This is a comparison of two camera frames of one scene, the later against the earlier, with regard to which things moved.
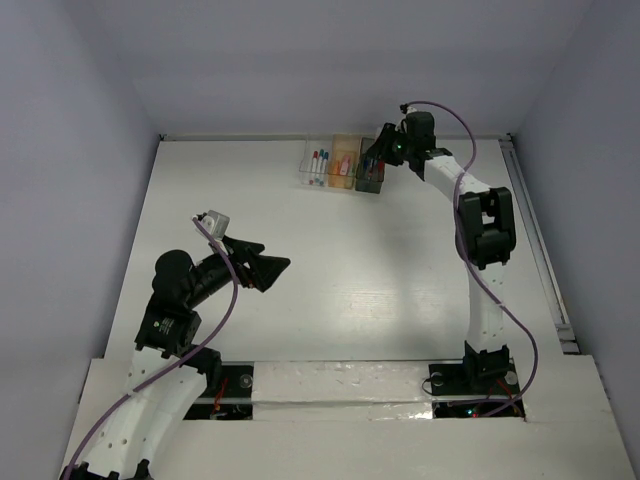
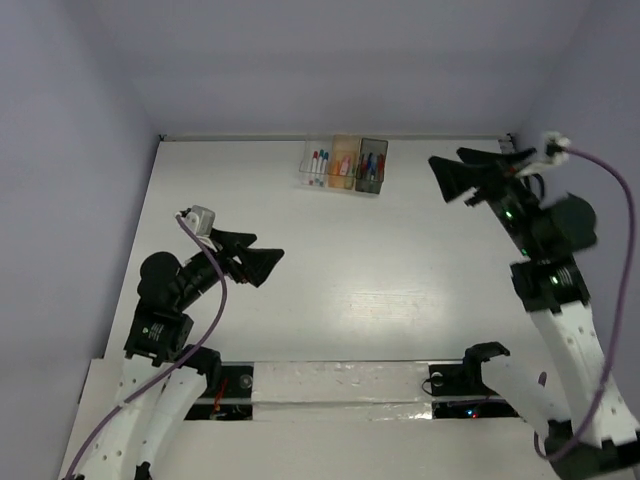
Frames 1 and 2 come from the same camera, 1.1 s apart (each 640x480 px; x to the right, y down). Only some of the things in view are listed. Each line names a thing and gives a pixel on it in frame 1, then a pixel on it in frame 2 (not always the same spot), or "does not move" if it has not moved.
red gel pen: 381,170 does not move
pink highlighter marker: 344,166 does not move
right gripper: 381,149 -> 456,176
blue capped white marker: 325,163 does not move
